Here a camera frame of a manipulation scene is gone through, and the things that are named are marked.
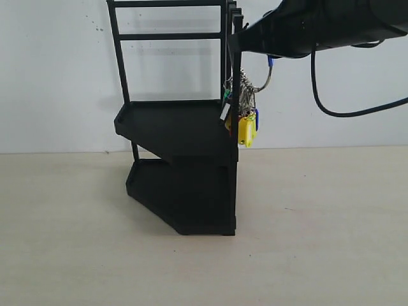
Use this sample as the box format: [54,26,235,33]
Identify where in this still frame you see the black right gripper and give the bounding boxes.
[228,0,407,59]

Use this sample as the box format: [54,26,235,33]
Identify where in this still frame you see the blue cable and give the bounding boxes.
[253,54,277,93]

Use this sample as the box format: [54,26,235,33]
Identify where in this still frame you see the silver metal split rings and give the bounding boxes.
[222,66,258,117]

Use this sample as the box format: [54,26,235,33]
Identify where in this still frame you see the blue key tag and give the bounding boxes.
[255,108,259,132]

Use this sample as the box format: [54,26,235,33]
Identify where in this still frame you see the yellow key tag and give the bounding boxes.
[238,114,256,148]

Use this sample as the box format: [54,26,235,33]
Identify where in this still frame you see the black key tag white label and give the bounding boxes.
[219,101,231,122]

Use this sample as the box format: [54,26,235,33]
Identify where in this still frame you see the black tiered corner shelf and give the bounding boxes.
[107,1,244,236]

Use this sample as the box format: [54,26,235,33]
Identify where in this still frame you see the black cable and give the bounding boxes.
[310,38,408,118]

